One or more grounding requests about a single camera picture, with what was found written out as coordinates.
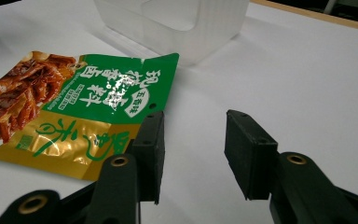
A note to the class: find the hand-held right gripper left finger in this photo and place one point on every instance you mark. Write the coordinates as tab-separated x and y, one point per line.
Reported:
147	149

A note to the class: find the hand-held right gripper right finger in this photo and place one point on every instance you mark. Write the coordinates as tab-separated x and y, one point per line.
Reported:
251	152

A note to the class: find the green and gold snack packet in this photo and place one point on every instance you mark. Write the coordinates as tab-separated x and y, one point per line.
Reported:
74	102

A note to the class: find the translucent white plastic container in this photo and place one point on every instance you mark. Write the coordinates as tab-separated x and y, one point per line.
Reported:
180	25

